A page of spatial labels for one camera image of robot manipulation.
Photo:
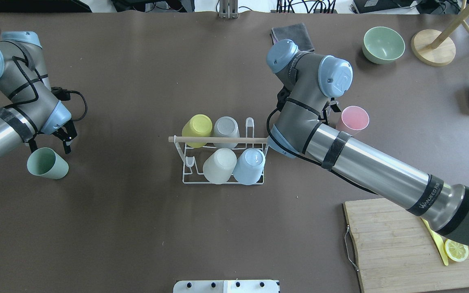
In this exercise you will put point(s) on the wooden mug tree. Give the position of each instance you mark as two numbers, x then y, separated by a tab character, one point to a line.
436	48

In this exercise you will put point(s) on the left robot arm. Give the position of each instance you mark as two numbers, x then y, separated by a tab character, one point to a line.
36	108

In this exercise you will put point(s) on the lemon slice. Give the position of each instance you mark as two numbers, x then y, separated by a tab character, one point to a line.
457	252

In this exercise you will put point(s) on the grey folded cloth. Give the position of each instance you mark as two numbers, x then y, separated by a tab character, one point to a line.
296	32

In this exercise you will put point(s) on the light blue cup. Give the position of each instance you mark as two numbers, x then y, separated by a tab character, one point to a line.
249	167

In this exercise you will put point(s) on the green cup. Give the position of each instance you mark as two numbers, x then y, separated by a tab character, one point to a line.
44	162

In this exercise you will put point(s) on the wooden cutting board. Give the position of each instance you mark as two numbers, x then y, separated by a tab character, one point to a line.
395	253

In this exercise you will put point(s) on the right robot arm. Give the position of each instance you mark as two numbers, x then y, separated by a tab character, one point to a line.
310	82

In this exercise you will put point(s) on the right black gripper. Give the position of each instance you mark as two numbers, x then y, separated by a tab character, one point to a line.
334	107

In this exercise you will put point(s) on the yellow knife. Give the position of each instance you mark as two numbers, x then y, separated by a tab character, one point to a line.
439	243

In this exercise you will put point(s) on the cream white cup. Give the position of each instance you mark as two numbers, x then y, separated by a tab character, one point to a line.
218	167

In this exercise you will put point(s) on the green bowl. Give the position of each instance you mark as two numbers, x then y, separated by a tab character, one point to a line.
382	45

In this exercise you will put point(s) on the grey cup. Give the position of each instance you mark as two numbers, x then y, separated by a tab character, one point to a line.
225	127

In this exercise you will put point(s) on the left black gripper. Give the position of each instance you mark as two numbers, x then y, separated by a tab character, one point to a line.
67	138

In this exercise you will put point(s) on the white wire cup rack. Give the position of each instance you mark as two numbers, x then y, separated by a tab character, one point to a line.
194	151

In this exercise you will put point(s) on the yellow cup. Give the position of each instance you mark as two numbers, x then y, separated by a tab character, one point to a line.
198	126

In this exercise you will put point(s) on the pink cup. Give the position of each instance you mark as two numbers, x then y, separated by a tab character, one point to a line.
353	119

